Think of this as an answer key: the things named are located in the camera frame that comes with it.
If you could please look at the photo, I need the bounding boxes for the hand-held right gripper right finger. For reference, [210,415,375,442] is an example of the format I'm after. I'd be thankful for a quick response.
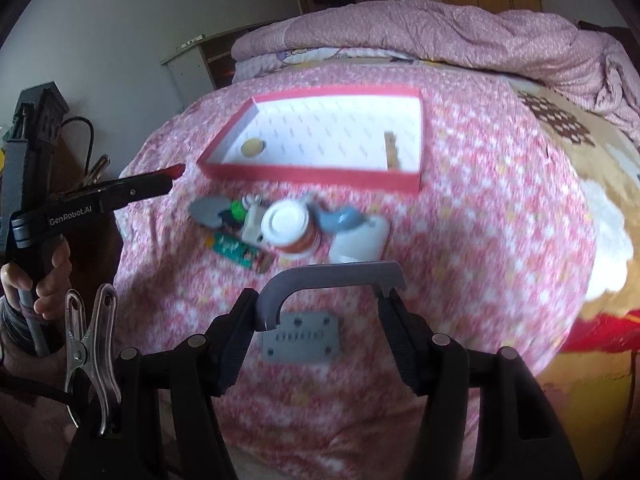
[377,290,583,480]

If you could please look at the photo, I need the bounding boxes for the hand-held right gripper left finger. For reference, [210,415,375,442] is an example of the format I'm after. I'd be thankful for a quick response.
[117,287,261,480]

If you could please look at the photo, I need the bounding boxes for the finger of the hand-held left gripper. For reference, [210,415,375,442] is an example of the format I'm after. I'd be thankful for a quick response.
[97,162,187,212]

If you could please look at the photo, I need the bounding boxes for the grey rounded plastic piece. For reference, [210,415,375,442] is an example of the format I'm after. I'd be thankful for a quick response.
[189,196,228,227]

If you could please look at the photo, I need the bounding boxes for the green printed packet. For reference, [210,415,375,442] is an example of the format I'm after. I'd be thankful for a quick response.
[210,231,271,273]

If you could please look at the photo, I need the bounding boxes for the grey curved plastic bracket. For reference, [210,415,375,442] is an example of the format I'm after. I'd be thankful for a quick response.
[254,260,408,332]

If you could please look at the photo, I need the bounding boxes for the white rectangular block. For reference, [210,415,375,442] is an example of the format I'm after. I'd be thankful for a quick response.
[241,205,273,246]

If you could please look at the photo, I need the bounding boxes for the white rounded box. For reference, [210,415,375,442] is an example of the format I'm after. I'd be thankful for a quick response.
[327,215,391,263]

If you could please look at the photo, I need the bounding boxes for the light blue comb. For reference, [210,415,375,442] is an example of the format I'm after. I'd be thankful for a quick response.
[312,205,371,235]

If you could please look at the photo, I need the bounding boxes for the pink box with white inside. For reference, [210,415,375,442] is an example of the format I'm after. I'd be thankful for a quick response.
[196,86,424,194]

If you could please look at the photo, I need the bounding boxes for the person's left forearm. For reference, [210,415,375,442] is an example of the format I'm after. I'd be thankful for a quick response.
[0,300,76,441]

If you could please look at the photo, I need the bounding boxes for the person's left hand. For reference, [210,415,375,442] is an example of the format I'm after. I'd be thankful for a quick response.
[0,247,72,317]

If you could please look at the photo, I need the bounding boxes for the metal spring clip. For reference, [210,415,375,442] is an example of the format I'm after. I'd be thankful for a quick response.
[65,284,122,436]
[84,154,112,182]

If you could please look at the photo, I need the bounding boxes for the white bedside cabinet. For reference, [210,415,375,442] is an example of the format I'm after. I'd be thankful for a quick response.
[160,20,286,111]

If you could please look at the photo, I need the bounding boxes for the pink floral blanket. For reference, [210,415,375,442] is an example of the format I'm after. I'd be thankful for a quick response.
[112,62,598,480]

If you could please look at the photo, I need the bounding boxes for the cup with white lid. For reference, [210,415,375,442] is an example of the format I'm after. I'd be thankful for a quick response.
[261,200,321,261]

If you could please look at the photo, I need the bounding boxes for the brown wooden piece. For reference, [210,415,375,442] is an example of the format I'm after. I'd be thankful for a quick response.
[382,131,403,170]

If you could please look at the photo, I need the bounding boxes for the cartoon printed bedsheet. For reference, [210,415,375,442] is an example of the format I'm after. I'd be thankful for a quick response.
[235,45,640,480]

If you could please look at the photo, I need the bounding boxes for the pink quilt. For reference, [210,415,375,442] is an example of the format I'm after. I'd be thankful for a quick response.
[231,0,640,126]

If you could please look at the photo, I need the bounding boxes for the black cable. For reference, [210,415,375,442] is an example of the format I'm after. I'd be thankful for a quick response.
[0,372,83,426]
[59,116,97,183]

